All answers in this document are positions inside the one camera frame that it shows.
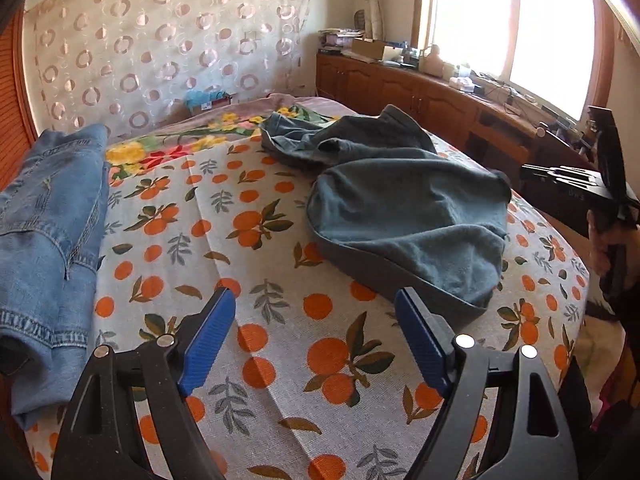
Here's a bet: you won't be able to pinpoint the grey-blue soft pants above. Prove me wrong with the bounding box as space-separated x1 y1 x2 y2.
262 105 512 328

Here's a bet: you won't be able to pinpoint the person's right hand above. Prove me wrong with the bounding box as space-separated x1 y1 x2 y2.
587 210 612 278

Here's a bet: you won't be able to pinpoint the long wooden cabinet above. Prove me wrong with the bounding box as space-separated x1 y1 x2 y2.
316 53 592 186

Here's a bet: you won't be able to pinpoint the beige jug on cabinet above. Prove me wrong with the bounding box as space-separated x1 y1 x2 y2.
419 44 444 79

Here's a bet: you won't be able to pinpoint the orange-print bed sheet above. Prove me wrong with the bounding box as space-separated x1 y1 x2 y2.
24 131 591 480

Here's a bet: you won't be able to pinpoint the folded blue denim jeans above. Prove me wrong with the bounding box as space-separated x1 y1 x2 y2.
1 125 110 430

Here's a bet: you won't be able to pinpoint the cardboard box on cabinet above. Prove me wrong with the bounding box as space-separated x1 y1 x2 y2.
350 38 404 62

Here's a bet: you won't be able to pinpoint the floral pink blanket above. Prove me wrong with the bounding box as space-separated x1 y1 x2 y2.
106 93 353 188

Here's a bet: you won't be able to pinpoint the blue item behind bed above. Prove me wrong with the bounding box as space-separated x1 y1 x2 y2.
184 90 232 115

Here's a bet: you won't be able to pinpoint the circle-pattern sheer curtain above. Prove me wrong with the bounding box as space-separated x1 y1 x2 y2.
23 0 311 139

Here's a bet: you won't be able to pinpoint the window with wooden frame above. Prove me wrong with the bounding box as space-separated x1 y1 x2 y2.
414 0 614 122

